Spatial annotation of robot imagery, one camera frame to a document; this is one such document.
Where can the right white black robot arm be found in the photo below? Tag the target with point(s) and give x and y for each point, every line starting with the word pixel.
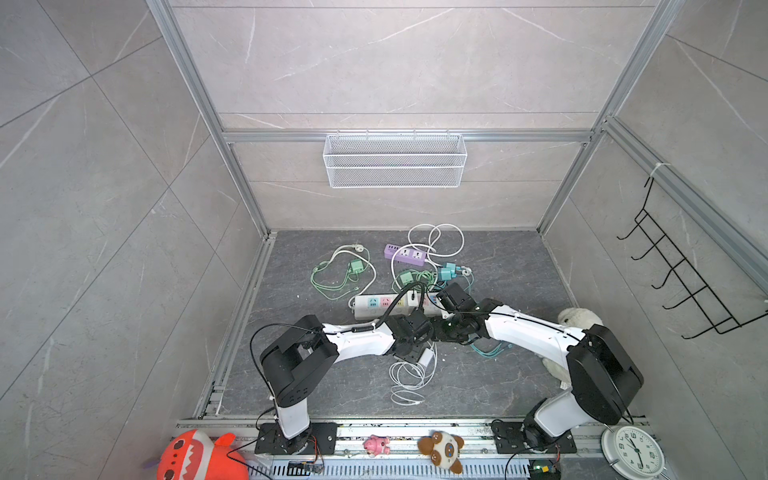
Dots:
pixel 602 379

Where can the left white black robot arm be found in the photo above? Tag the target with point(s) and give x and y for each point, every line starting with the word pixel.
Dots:
pixel 292 359

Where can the brown white plush toy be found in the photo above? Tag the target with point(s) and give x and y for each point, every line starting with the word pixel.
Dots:
pixel 443 450

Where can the red monster plush toy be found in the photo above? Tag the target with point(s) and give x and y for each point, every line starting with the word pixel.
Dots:
pixel 194 455

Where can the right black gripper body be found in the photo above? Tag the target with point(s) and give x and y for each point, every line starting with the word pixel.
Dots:
pixel 449 329

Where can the purple power strip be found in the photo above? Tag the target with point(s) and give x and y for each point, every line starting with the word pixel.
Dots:
pixel 405 255

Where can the small pink plush toy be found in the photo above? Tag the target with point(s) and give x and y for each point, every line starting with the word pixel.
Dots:
pixel 377 445

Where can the white pastel power strip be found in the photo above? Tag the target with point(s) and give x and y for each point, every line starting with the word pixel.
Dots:
pixel 371 307

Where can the black wall hook rack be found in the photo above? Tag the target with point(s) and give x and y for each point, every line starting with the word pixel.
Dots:
pixel 678 266

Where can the white analog clock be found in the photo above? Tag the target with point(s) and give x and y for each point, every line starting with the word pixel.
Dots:
pixel 632 452

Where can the white plush dog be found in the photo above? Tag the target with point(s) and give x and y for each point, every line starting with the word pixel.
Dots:
pixel 571 317

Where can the white wire mesh basket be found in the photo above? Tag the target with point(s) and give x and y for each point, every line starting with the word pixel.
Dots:
pixel 359 161

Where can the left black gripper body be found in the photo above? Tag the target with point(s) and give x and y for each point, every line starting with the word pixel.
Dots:
pixel 414 355

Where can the teal charger plug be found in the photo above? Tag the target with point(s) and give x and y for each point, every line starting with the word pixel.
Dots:
pixel 447 272

